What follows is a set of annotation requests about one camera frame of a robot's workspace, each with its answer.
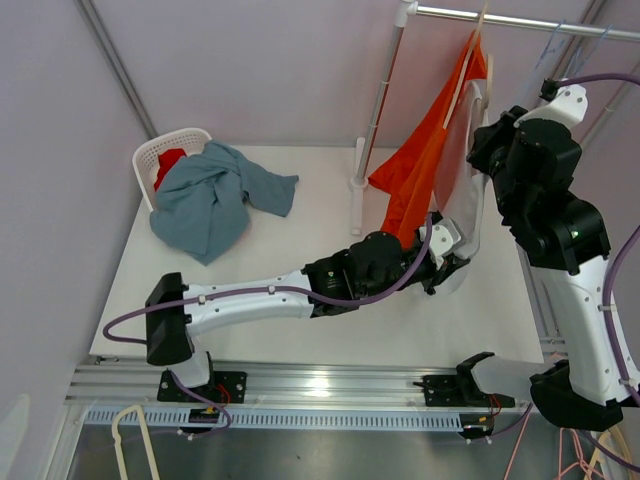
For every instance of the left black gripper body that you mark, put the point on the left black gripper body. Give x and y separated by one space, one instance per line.
427 274

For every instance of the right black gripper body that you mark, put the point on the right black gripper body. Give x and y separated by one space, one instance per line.
489 154

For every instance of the white t shirt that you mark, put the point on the white t shirt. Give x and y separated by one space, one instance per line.
459 188

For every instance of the orange t shirt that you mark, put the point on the orange t shirt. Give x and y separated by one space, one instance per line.
409 175

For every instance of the light blue wire hanger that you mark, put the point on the light blue wire hanger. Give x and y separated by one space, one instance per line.
552 45
584 54

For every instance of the beige wooden hanger front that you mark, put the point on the beige wooden hanger front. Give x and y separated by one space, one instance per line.
462 74

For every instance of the grey blue t shirt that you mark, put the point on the grey blue t shirt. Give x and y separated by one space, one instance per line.
202 201

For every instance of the red t shirt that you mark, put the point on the red t shirt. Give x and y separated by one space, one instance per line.
166 161

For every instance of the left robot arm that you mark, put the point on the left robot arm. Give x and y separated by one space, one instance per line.
364 273

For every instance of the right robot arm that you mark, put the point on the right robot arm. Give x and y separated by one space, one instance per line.
531 162

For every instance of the white perforated plastic basket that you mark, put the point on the white perforated plastic basket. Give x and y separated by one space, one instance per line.
146 163

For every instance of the white object at corner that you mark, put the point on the white object at corner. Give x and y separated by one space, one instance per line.
14 424

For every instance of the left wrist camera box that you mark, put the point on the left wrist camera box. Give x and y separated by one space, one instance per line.
444 239

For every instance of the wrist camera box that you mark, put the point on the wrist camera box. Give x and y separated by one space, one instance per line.
566 105
444 239

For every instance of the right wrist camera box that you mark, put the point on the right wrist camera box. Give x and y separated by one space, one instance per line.
566 105

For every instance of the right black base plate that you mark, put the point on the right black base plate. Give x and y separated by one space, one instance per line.
458 391

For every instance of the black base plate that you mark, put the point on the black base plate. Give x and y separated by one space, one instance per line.
458 391
225 387

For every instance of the metal clothes rack rail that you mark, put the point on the metal clothes rack rail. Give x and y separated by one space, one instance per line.
580 30

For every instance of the white slotted cable duct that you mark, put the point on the white slotted cable duct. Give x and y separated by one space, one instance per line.
412 420

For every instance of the white clothes rack post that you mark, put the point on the white clothes rack post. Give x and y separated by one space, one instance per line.
358 183

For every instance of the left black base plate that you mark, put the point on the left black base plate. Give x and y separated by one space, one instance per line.
225 387

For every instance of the aluminium mounting rail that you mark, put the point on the aluminium mounting rail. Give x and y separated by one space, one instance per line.
112 380

